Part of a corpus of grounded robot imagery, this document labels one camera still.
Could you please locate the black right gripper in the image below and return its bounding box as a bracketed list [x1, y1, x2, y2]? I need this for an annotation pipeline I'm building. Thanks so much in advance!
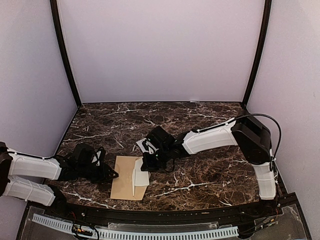
[140, 146, 171, 171]

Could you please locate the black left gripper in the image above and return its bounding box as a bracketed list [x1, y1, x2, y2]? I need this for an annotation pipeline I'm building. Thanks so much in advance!
[77, 162, 119, 184]

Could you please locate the brown kraft envelope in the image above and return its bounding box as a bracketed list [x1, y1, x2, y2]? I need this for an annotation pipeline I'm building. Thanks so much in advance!
[110, 156, 148, 201]

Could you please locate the white sticker sheet wax seal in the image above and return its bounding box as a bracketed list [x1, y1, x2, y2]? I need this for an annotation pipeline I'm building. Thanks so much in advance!
[136, 138, 149, 152]

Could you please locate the cream letter sheet ornate border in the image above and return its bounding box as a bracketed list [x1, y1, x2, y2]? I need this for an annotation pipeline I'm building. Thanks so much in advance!
[132, 168, 136, 197]

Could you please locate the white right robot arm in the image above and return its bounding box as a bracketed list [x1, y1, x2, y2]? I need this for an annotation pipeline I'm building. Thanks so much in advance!
[136, 111, 279, 217]

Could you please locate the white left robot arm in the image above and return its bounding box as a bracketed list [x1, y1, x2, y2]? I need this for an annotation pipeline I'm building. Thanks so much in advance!
[0, 142, 119, 218]

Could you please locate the white slotted cable duct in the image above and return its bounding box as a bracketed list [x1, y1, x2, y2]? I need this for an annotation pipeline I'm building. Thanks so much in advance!
[32, 213, 239, 240]

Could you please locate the black front rail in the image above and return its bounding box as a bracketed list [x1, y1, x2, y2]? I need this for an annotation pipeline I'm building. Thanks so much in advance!
[45, 201, 277, 226]

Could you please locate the black frame post left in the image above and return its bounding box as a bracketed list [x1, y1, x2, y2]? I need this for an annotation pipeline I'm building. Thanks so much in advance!
[49, 0, 82, 108]

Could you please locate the black frame post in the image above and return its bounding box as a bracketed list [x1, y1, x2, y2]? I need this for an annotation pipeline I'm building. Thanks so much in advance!
[241, 0, 272, 109]
[49, 0, 82, 108]

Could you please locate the black frame post right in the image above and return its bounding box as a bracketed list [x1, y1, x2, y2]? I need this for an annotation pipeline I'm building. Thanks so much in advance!
[241, 0, 272, 109]

